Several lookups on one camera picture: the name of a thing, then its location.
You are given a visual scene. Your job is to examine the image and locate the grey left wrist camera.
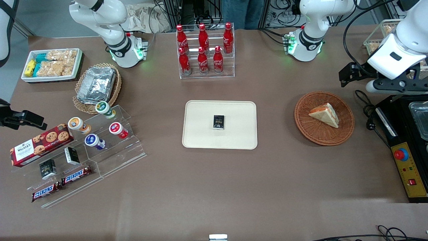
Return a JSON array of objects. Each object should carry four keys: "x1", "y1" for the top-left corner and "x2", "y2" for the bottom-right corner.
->
[{"x1": 365, "y1": 78, "x2": 428, "y2": 95}]

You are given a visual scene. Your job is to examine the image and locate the clear acrylic bottle rack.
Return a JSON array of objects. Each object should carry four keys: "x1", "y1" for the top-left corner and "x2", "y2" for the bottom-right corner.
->
[{"x1": 176, "y1": 22, "x2": 235, "y2": 80}]

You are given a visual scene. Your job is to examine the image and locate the stack of foil trays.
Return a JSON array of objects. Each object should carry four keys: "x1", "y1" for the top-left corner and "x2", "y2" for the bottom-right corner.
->
[{"x1": 77, "y1": 67, "x2": 117, "y2": 104}]

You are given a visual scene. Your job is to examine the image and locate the Snickers chocolate bar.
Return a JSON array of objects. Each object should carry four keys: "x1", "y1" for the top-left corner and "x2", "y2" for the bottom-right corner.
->
[
  {"x1": 61, "y1": 166, "x2": 93, "y2": 186},
  {"x1": 31, "y1": 181, "x2": 63, "y2": 203}
]

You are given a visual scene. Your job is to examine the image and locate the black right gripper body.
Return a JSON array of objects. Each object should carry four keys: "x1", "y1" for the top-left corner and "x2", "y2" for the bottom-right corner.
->
[{"x1": 0, "y1": 99, "x2": 21, "y2": 130}]

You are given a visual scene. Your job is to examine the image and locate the black power cable with plug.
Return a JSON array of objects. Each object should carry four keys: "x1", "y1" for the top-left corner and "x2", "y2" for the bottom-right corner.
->
[{"x1": 354, "y1": 89, "x2": 392, "y2": 148}]

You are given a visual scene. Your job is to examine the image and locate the person in blue jeans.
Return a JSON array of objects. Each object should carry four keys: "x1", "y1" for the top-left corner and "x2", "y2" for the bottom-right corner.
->
[{"x1": 222, "y1": 0, "x2": 265, "y2": 30}]

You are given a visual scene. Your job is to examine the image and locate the tangled black background cables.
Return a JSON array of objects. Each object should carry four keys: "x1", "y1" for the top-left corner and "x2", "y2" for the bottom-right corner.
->
[{"x1": 266, "y1": 0, "x2": 303, "y2": 29}]

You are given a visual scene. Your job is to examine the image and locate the white rectangular bin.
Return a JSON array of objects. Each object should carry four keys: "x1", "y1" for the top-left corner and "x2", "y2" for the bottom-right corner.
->
[{"x1": 21, "y1": 48, "x2": 84, "y2": 84}]

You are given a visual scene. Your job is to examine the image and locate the brown round wicker basket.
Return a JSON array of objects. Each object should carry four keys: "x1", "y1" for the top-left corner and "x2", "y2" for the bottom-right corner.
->
[{"x1": 294, "y1": 91, "x2": 355, "y2": 146}]

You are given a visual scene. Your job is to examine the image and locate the clear bag of crackers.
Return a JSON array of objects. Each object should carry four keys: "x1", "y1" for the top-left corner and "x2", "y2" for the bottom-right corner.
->
[
  {"x1": 46, "y1": 49, "x2": 78, "y2": 62},
  {"x1": 36, "y1": 61, "x2": 65, "y2": 77},
  {"x1": 62, "y1": 56, "x2": 77, "y2": 76}
]

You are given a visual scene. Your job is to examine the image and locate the white wire shelf rack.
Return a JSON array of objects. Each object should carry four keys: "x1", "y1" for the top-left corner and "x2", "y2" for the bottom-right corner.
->
[{"x1": 363, "y1": 19, "x2": 428, "y2": 81}]

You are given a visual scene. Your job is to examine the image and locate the black floor cables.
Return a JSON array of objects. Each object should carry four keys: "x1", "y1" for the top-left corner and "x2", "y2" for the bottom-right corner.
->
[{"x1": 311, "y1": 225, "x2": 428, "y2": 241}]

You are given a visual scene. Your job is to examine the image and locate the light oval wicker basket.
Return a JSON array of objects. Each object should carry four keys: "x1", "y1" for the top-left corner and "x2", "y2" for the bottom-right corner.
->
[{"x1": 73, "y1": 63, "x2": 122, "y2": 115}]

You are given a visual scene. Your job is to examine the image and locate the cream plastic tray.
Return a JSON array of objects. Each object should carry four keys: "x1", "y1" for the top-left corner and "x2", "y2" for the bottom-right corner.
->
[{"x1": 182, "y1": 100, "x2": 258, "y2": 150}]

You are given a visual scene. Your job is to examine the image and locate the clear plastic container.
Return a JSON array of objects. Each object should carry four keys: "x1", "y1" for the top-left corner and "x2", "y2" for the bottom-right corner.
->
[{"x1": 408, "y1": 101, "x2": 428, "y2": 141}]

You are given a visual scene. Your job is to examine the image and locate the crumpled beige cloth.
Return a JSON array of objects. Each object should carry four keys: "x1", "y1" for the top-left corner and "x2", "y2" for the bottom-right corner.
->
[{"x1": 124, "y1": 4, "x2": 172, "y2": 34}]

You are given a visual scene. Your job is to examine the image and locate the red cola bottle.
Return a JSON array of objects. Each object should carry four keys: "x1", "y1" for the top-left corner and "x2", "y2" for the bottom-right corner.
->
[
  {"x1": 176, "y1": 24, "x2": 190, "y2": 55},
  {"x1": 223, "y1": 22, "x2": 234, "y2": 54},
  {"x1": 178, "y1": 48, "x2": 192, "y2": 75},
  {"x1": 213, "y1": 46, "x2": 224, "y2": 74},
  {"x1": 197, "y1": 47, "x2": 209, "y2": 74},
  {"x1": 198, "y1": 23, "x2": 210, "y2": 51}
]

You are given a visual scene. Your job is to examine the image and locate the red Walkers cookie box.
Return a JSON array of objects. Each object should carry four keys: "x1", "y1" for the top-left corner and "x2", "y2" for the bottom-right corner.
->
[{"x1": 10, "y1": 123, "x2": 75, "y2": 167}]

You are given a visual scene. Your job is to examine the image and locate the green lid yogurt cup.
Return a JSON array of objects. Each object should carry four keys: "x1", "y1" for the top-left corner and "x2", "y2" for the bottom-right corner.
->
[{"x1": 95, "y1": 101, "x2": 117, "y2": 119}]

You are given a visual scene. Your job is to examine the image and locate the yellow snack pack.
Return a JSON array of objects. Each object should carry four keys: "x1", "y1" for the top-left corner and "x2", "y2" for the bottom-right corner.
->
[{"x1": 24, "y1": 59, "x2": 36, "y2": 77}]

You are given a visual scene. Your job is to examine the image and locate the orange lid yogurt cup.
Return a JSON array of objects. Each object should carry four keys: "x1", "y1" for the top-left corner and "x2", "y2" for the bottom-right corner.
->
[{"x1": 68, "y1": 116, "x2": 92, "y2": 135}]

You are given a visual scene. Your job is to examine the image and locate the red lid yogurt cup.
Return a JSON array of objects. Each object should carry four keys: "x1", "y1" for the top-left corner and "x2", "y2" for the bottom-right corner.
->
[{"x1": 109, "y1": 122, "x2": 129, "y2": 139}]

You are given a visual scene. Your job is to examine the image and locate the triangular sandwich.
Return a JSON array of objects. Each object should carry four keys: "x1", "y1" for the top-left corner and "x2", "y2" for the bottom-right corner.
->
[{"x1": 308, "y1": 103, "x2": 339, "y2": 129}]

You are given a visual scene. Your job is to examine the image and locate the clear acrylic step stand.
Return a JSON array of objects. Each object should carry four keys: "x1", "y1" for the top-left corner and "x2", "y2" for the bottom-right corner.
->
[
  {"x1": 11, "y1": 141, "x2": 105, "y2": 209},
  {"x1": 67, "y1": 104, "x2": 147, "y2": 178}
]

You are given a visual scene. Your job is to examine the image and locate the blue lid yogurt cup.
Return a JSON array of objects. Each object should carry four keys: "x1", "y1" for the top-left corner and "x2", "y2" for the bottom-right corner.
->
[{"x1": 84, "y1": 134, "x2": 106, "y2": 150}]

